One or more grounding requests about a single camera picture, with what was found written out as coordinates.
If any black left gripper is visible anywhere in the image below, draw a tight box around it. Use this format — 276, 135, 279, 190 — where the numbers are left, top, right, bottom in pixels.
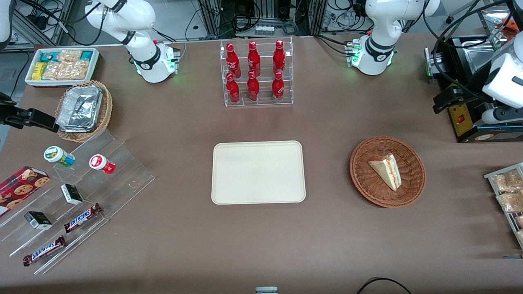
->
433, 83, 487, 114

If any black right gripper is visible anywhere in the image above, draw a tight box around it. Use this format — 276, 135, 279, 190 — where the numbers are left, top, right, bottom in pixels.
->
0, 93, 60, 134

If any triangular sandwich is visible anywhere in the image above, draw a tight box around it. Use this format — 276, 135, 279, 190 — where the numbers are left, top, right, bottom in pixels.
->
367, 153, 403, 192

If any light oval wicker basket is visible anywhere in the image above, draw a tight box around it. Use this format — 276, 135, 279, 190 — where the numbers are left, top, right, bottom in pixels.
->
55, 80, 114, 143

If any brown round wicker basket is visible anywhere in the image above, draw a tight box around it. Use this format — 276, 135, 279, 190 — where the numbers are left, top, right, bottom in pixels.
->
349, 136, 427, 209

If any cream plastic serving tray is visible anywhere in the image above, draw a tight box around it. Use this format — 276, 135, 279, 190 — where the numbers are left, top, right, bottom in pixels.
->
211, 140, 307, 205

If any black food warmer machine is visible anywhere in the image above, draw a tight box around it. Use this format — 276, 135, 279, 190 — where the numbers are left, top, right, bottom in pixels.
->
424, 0, 523, 143

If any green lid snack cup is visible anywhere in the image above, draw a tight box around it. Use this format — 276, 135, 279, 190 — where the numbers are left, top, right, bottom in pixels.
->
43, 145, 76, 168

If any stack of foil containers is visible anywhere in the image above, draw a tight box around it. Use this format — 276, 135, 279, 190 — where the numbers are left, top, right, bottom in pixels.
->
56, 85, 104, 133

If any yellow snack packet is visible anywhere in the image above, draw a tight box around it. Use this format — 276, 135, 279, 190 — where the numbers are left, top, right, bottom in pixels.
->
31, 62, 48, 81

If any large clear cracker bag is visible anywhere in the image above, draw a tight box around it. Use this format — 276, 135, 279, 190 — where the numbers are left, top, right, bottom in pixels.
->
42, 60, 90, 80

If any steel warmer pan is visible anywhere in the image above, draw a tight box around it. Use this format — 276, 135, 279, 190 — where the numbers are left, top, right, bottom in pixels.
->
464, 43, 498, 74

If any small clear cracker bag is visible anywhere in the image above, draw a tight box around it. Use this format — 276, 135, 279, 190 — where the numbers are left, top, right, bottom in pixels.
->
57, 49, 83, 63

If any red cookie box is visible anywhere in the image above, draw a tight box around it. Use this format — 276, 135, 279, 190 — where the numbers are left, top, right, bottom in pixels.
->
0, 165, 51, 218

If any white plastic snack bin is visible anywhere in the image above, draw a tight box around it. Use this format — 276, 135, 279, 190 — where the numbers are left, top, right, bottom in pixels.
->
25, 47, 101, 88

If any red lid snack cup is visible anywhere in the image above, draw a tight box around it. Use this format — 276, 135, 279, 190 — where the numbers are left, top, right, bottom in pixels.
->
89, 154, 116, 175

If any small black carton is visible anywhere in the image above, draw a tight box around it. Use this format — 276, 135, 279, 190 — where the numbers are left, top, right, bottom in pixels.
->
23, 211, 54, 230
60, 183, 84, 206

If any clear acrylic stepped display stand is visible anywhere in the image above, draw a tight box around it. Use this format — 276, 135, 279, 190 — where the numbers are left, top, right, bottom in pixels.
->
0, 129, 156, 275

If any Snickers chocolate bar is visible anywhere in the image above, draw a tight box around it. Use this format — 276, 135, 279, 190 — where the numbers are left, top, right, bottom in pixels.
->
63, 203, 103, 234
22, 235, 67, 267

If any red cola bottle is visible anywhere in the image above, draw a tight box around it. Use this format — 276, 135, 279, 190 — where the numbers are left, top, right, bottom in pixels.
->
248, 41, 262, 77
273, 40, 286, 75
247, 71, 261, 102
272, 71, 285, 101
226, 43, 242, 78
226, 73, 241, 104

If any clear acrylic bottle rack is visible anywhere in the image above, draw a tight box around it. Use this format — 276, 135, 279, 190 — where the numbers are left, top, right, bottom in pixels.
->
219, 36, 294, 108

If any metal wire tray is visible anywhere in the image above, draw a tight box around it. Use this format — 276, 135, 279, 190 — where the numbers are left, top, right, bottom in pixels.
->
484, 162, 523, 250

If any black cable loop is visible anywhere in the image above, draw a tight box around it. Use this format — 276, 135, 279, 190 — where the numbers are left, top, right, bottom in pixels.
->
356, 277, 413, 294

